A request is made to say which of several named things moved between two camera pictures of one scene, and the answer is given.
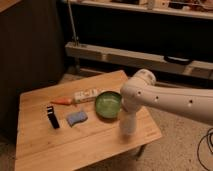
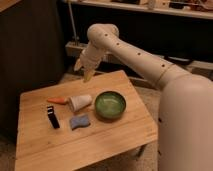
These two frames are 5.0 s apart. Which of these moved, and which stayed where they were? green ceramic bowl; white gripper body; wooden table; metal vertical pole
Moved: white gripper body
Stayed: green ceramic bowl; metal vertical pole; wooden table
